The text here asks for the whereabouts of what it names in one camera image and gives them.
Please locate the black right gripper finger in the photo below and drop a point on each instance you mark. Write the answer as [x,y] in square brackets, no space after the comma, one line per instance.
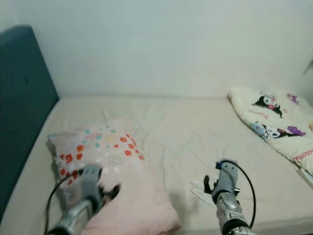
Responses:
[207,183]

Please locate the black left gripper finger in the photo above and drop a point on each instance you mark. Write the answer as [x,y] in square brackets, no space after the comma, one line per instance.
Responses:
[113,191]

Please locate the white tissue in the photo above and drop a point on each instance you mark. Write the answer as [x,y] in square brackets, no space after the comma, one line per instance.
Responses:
[203,193]

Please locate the pink pillow with coloured dots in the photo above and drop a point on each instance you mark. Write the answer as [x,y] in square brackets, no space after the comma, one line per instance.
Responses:
[137,200]

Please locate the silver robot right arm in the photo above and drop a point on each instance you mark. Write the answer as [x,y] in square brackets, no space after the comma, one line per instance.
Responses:
[232,215]

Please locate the mattress with beige sheet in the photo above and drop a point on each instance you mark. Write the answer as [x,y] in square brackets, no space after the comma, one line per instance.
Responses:
[176,132]

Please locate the cream cartoon print blanket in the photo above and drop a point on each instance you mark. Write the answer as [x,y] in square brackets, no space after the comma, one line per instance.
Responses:
[274,122]

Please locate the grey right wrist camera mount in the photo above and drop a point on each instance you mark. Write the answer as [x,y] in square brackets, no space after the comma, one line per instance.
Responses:
[227,176]

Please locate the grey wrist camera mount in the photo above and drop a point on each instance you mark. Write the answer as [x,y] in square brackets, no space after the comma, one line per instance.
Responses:
[227,176]
[92,181]

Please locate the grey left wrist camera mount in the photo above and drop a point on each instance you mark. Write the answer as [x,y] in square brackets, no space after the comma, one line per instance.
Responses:
[92,181]

